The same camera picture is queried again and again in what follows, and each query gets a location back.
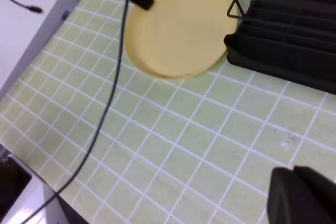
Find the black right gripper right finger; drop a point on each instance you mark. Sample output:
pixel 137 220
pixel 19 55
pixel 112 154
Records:
pixel 300 195

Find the yellow round plate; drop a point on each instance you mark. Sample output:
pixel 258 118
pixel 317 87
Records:
pixel 178 38

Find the black box at table edge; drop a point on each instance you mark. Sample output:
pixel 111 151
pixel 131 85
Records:
pixel 14 179

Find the black cable end plug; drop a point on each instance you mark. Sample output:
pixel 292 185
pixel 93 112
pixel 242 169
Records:
pixel 31 8

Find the black wire dish rack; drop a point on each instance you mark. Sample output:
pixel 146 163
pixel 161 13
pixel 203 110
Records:
pixel 292 40

